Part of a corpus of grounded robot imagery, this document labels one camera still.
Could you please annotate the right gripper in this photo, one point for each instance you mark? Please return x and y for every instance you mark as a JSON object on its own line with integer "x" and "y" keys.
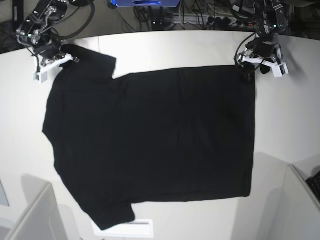
{"x": 49, "y": 49}

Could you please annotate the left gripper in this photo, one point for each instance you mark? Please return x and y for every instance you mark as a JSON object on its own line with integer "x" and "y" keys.
{"x": 264, "y": 48}

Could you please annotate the black T-shirt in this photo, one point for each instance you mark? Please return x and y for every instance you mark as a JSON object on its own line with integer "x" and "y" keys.
{"x": 174, "y": 135}

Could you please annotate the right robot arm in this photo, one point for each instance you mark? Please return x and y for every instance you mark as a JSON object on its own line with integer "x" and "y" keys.
{"x": 36, "y": 31}

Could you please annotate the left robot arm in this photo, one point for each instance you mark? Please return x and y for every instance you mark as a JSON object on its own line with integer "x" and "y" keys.
{"x": 271, "y": 19}

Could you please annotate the white power strip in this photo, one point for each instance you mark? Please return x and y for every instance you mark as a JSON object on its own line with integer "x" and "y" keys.
{"x": 204, "y": 22}

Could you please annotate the blue box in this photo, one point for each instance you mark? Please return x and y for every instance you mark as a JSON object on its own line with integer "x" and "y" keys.
{"x": 145, "y": 3}

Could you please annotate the black keyboard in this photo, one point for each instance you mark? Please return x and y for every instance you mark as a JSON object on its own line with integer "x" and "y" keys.
{"x": 314, "y": 184}

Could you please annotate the grey partition panel left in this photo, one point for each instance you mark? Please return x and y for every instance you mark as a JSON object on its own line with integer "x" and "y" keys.
{"x": 41, "y": 220}

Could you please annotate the grey partition panel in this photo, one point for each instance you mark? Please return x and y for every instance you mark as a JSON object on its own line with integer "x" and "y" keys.
{"x": 41, "y": 220}
{"x": 301, "y": 210}

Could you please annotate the grey partition panel right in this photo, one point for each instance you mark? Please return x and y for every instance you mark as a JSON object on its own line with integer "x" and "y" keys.
{"x": 301, "y": 210}

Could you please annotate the white table slot plate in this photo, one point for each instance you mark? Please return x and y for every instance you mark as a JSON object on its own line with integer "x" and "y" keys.
{"x": 140, "y": 228}

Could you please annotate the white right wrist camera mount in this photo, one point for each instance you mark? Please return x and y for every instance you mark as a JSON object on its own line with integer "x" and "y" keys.
{"x": 50, "y": 67}

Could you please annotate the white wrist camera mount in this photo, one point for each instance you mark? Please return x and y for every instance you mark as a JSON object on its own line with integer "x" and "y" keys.
{"x": 50, "y": 67}
{"x": 278, "y": 69}

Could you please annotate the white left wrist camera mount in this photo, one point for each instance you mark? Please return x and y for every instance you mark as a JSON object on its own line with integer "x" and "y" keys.
{"x": 278, "y": 69}

